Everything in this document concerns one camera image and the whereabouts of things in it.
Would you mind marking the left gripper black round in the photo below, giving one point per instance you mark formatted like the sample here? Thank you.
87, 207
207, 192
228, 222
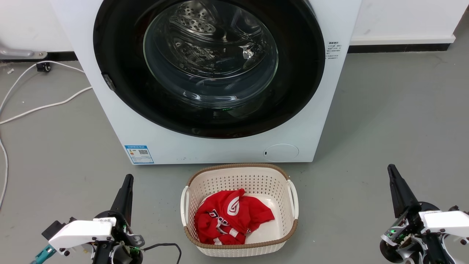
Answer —
126, 234

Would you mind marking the right gripper black round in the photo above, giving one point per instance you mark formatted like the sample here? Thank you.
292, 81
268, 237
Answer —
410, 234

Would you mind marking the white front-load washing machine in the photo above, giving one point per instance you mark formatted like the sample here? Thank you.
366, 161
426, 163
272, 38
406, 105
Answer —
227, 148

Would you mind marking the black round glass washer door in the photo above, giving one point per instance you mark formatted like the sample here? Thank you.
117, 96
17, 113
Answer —
121, 47

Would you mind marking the blue energy label sticker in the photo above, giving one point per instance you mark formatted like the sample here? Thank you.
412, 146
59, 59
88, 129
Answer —
139, 154

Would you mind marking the red printed garment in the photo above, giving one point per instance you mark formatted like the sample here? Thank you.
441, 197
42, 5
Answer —
229, 218

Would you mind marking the white perforated laundry basket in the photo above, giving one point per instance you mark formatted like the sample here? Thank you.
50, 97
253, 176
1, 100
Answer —
240, 178

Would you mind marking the round white filter cover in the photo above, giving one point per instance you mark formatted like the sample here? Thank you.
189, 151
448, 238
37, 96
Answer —
281, 152

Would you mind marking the small black caster wheel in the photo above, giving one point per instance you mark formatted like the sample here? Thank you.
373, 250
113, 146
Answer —
43, 66

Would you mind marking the small text label sticker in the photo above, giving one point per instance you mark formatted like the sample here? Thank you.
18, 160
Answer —
333, 50

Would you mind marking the grey metal stand foot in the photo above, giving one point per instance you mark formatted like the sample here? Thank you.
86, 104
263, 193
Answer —
18, 52

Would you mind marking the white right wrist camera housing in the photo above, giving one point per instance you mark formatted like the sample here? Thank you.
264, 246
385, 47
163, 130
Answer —
445, 222

